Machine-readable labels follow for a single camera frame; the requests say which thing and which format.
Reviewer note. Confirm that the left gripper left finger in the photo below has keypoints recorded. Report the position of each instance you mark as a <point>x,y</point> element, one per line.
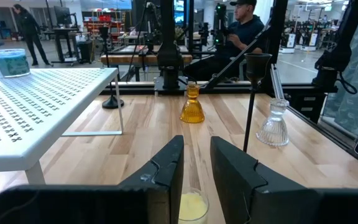
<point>163,174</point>

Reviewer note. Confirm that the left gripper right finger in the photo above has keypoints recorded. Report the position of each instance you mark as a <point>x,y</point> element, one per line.
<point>238,186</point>

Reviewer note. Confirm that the yellow candle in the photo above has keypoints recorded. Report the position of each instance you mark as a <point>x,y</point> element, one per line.
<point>193,207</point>

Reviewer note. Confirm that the clear ribbed glass candle holder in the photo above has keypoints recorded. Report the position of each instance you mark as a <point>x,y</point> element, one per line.
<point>273,130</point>

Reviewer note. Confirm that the amber ribbed glass candle holder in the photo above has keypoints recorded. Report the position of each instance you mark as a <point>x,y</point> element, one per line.
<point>192,109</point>

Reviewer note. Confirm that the tall black candlestick holder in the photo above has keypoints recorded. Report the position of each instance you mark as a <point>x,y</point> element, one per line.
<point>113,102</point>
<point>256,67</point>

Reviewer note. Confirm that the blue candle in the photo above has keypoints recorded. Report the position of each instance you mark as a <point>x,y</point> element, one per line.
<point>9,65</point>

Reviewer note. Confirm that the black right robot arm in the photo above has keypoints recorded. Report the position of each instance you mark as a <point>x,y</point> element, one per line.
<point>169,46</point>

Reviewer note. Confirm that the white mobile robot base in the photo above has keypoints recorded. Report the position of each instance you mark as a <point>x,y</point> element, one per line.
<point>309,40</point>
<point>287,42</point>

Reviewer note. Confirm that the black drawer cabinet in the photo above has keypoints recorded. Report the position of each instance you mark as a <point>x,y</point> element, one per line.
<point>298,107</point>

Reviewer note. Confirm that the wooden workbench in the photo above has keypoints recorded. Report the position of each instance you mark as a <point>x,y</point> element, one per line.
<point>126,59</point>

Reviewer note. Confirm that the black waste bin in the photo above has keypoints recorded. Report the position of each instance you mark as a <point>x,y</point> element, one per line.
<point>85,51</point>

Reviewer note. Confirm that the white perforated metal shelf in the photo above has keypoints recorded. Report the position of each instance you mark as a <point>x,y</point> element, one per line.
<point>26,109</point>

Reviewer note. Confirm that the person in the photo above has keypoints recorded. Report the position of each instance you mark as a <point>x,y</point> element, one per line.
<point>28,28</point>
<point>244,34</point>

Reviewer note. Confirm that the blue display screen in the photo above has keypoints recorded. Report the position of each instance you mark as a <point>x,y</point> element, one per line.
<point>181,15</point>

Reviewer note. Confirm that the black desk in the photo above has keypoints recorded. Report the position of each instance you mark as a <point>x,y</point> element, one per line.
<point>65,31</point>

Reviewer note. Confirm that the black computer monitor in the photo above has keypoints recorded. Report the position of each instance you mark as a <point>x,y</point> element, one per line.
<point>62,15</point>

